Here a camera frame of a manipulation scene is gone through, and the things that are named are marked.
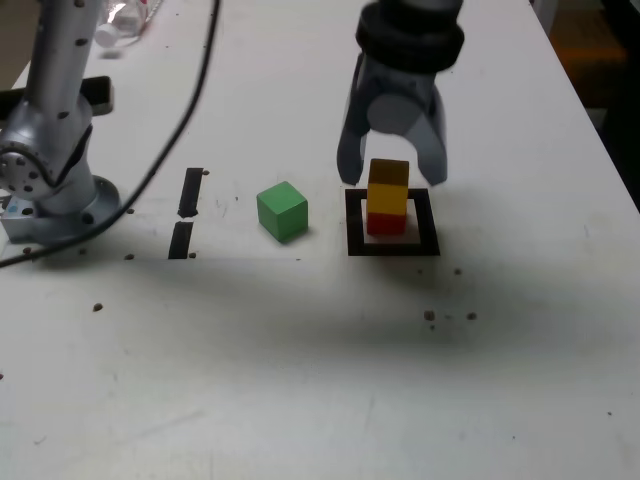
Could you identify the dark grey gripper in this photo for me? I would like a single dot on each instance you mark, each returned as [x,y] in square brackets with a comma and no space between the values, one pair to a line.
[400,81]

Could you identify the yellow cube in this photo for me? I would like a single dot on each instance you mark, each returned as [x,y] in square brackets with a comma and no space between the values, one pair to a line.
[387,195]

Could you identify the red cube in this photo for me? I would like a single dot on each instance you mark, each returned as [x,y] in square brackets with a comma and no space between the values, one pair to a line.
[385,224]

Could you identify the green cube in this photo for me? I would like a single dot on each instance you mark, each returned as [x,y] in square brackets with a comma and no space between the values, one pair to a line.
[280,215]

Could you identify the black tape square outline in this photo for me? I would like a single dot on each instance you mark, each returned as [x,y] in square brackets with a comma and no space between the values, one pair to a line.
[352,225]

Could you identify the black tape strip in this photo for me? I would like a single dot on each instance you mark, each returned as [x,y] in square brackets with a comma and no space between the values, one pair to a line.
[192,195]

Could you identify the orange box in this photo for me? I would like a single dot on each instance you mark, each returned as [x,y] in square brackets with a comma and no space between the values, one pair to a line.
[585,45]

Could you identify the clear plastic bottle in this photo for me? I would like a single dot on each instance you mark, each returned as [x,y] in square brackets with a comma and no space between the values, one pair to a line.
[130,17]

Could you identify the black flat phone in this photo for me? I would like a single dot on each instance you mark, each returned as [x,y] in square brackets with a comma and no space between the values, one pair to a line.
[100,92]

